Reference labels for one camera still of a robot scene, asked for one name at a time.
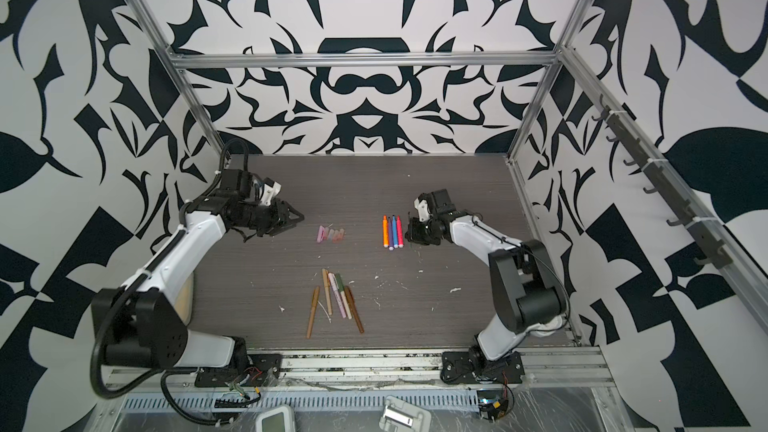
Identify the blue marker pen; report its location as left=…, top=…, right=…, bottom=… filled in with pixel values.
left=391, top=215, right=398, bottom=250

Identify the purple marker pen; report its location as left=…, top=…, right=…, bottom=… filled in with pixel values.
left=387, top=216, right=396, bottom=250

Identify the orange marker pen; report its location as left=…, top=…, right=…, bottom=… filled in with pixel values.
left=382, top=215, right=391, bottom=250

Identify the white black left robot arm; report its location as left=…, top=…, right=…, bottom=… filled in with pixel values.
left=89, top=138, right=304, bottom=399

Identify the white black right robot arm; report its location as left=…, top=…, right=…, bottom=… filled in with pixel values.
left=405, top=189, right=570, bottom=367

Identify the light pink marker pen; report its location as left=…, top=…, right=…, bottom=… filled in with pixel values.
left=328, top=272, right=347, bottom=319

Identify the brown marker pen far left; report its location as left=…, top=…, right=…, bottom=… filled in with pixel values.
left=306, top=286, right=321, bottom=339

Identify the beige sponge block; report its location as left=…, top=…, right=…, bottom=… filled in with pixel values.
left=174, top=275, right=194, bottom=326

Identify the small electronics board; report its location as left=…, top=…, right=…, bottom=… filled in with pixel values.
left=477, top=388, right=515, bottom=422

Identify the white handheld device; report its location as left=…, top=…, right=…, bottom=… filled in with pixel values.
left=256, top=405, right=297, bottom=432

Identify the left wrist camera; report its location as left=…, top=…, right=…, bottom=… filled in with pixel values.
left=259, top=178, right=282, bottom=206

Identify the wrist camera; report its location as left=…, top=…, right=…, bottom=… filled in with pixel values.
left=414, top=198, right=431, bottom=223
left=259, top=178, right=282, bottom=206

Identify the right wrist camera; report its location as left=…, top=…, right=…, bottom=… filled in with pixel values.
left=414, top=198, right=431, bottom=223

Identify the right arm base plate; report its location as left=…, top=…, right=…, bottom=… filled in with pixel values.
left=440, top=346, right=525, bottom=385

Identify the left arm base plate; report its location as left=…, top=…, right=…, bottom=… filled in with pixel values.
left=194, top=353, right=283, bottom=388

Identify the silver metal bracket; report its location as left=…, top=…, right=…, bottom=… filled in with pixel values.
left=379, top=396, right=432, bottom=432

